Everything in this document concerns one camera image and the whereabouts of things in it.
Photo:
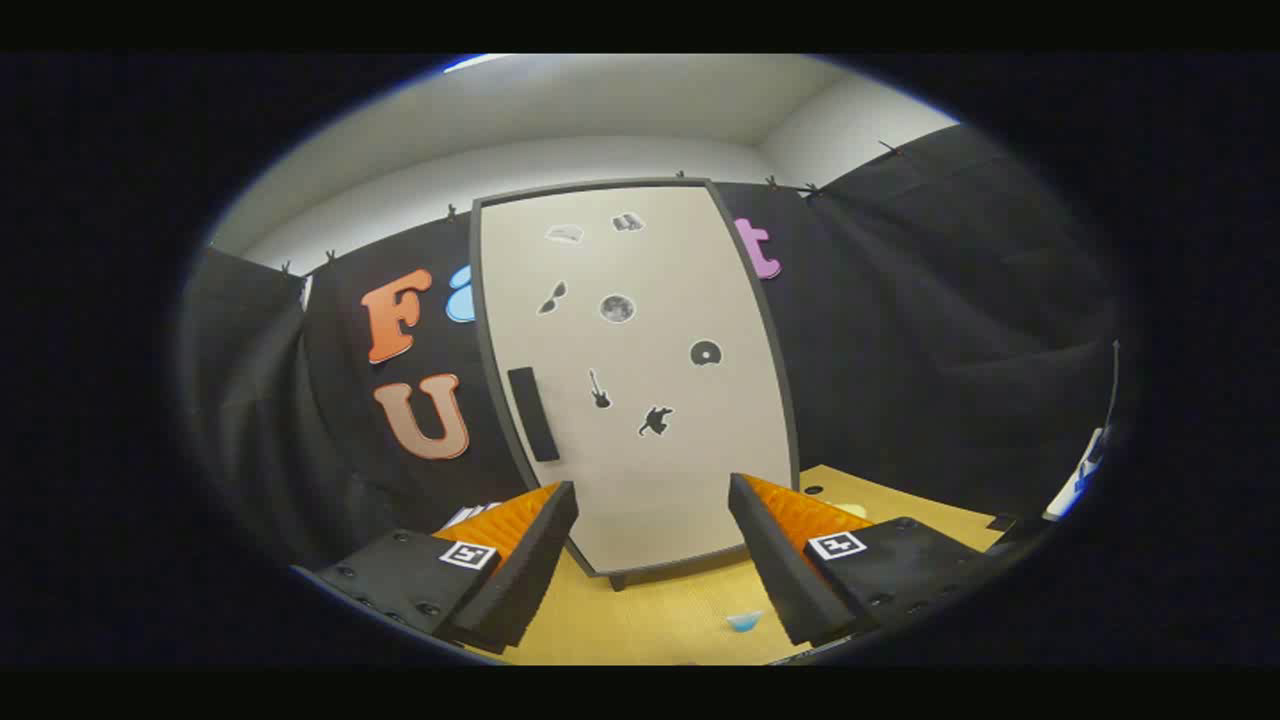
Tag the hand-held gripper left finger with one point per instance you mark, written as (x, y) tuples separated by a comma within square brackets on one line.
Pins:
[(530, 570)]

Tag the white paper sheet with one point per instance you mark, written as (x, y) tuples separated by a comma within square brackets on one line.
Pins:
[(1075, 480)]

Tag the clear blue plastic cup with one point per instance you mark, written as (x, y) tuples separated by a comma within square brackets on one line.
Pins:
[(745, 621)]

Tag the black backdrop cloth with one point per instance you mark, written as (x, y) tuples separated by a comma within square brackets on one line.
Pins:
[(900, 350)]

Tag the yellow plush toy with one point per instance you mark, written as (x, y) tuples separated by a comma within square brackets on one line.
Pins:
[(853, 511)]

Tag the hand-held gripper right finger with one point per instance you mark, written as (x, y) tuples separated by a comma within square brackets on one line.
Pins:
[(775, 560)]

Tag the grey cabinet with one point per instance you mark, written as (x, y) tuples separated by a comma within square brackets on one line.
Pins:
[(617, 581)]

